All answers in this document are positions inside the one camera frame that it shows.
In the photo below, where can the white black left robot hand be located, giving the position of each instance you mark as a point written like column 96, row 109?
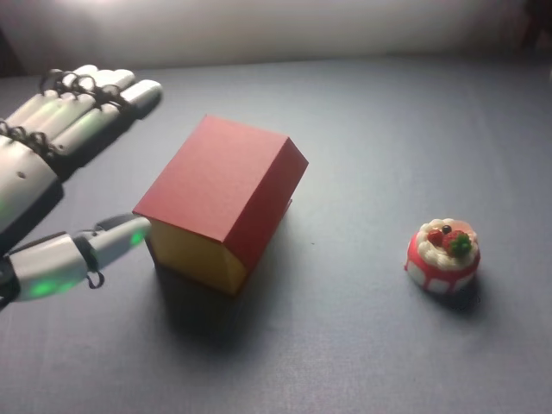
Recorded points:
column 26, row 172

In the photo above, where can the toy strawberry cream cake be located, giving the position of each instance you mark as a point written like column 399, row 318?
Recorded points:
column 444, row 259

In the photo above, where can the grey table cloth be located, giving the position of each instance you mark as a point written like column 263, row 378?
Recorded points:
column 388, row 129

